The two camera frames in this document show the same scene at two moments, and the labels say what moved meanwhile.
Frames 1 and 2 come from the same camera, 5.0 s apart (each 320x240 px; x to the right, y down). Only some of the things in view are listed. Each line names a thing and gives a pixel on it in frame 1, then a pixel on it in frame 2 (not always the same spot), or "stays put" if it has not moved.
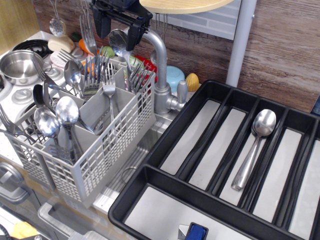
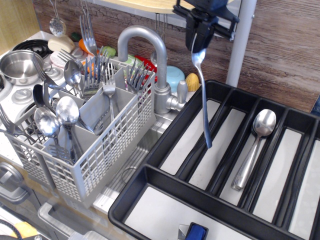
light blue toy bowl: (173, 75) stays put
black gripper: (130, 11) -> (225, 21)
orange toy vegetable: (82, 45) stays put
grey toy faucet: (163, 102) stays put
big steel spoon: (118, 39) -> (199, 56)
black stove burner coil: (39, 46) stays put
